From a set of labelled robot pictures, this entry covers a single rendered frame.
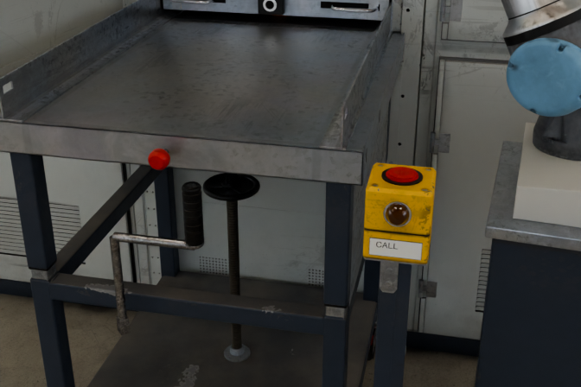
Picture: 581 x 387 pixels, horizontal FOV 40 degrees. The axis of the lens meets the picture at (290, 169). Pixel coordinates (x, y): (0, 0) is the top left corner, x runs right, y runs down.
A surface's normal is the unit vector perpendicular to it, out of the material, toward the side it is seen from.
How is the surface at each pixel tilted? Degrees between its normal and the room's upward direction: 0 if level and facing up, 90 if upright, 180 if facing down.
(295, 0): 90
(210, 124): 0
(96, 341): 0
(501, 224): 0
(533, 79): 97
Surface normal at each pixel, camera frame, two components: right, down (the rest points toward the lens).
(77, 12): 0.93, 0.15
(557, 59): -0.52, 0.47
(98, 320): 0.00, -0.91
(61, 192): -0.22, 0.40
